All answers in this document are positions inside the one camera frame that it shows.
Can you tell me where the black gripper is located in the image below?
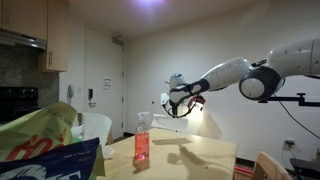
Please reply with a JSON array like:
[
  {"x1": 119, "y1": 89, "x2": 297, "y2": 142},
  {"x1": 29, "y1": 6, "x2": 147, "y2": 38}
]
[{"x1": 167, "y1": 98, "x2": 181, "y2": 119}]

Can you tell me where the spray bottle with red liquid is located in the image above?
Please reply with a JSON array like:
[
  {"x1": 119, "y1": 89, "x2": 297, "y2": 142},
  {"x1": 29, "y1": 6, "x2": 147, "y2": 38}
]
[{"x1": 133, "y1": 111, "x2": 152, "y2": 170}]

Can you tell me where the white paper door sign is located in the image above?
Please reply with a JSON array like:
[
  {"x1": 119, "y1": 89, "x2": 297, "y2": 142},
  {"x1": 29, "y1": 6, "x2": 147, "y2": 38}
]
[{"x1": 102, "y1": 76, "x2": 113, "y2": 92}]

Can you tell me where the white upright paper towel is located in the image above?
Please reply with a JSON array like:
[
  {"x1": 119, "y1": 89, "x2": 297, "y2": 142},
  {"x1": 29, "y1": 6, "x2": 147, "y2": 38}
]
[{"x1": 81, "y1": 111, "x2": 113, "y2": 147}]

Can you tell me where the white door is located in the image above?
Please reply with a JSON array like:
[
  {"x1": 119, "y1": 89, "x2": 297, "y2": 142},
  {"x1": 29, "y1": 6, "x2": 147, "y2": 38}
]
[{"x1": 84, "y1": 26, "x2": 125, "y2": 140}]

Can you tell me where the gray door closer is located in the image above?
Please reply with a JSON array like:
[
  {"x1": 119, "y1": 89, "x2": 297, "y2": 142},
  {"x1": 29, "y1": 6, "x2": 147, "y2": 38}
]
[{"x1": 111, "y1": 33, "x2": 125, "y2": 47}]

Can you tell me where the clear bag of green contents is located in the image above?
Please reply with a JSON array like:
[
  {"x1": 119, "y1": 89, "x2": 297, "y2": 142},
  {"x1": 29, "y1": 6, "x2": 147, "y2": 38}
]
[{"x1": 71, "y1": 123, "x2": 85, "y2": 144}]

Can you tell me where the dark blue chip bag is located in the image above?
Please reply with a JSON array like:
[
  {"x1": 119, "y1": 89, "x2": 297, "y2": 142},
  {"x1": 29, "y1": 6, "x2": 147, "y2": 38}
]
[{"x1": 0, "y1": 136, "x2": 102, "y2": 180}]

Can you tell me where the green chip bag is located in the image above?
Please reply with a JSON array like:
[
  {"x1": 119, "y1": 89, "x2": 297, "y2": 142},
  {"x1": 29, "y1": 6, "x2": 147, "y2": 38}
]
[{"x1": 0, "y1": 101, "x2": 80, "y2": 163}]

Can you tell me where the black kitchen stove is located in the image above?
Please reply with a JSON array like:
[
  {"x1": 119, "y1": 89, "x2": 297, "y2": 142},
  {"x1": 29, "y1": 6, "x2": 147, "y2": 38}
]
[{"x1": 0, "y1": 86, "x2": 40, "y2": 123}]

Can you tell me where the silver range hood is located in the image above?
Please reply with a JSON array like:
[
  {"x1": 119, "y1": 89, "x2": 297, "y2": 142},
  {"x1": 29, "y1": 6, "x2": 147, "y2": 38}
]
[{"x1": 0, "y1": 28, "x2": 48, "y2": 51}]

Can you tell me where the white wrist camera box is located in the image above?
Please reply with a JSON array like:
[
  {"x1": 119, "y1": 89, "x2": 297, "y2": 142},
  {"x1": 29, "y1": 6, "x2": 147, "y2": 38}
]
[{"x1": 160, "y1": 92, "x2": 170, "y2": 107}]

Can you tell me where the white wall phone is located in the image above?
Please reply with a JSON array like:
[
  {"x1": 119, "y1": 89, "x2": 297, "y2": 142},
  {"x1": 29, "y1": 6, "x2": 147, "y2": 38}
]
[{"x1": 66, "y1": 83, "x2": 77, "y2": 106}]

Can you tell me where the white wall outlet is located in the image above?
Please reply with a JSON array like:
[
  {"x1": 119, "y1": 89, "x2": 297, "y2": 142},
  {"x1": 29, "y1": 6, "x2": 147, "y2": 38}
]
[{"x1": 284, "y1": 137, "x2": 297, "y2": 148}]

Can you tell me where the black hanging power cable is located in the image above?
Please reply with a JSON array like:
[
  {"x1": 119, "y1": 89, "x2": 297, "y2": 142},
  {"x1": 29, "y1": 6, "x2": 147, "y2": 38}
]
[{"x1": 277, "y1": 99, "x2": 320, "y2": 140}]

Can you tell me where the black articulated camera boom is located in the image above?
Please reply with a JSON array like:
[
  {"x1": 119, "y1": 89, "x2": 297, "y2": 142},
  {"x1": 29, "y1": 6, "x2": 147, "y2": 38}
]
[{"x1": 258, "y1": 92, "x2": 320, "y2": 108}]

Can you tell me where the wooden wall cabinet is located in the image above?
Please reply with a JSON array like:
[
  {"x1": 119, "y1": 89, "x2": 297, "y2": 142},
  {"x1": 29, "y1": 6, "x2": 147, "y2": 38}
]
[
  {"x1": 0, "y1": 0, "x2": 50, "y2": 41},
  {"x1": 37, "y1": 0, "x2": 70, "y2": 74}
]

